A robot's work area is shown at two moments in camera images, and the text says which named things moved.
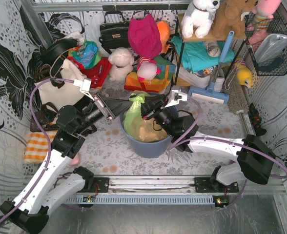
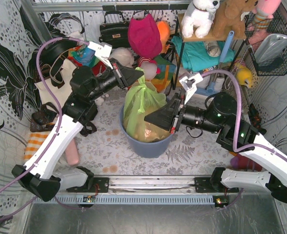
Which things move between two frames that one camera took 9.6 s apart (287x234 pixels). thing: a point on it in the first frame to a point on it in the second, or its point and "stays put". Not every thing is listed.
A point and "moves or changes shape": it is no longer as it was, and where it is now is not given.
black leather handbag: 114,35 stays put
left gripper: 105,106 to 119,76
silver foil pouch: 271,47 stays put
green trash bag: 136,126 moves or changes shape
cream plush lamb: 122,59 stays put
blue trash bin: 147,149 stays put
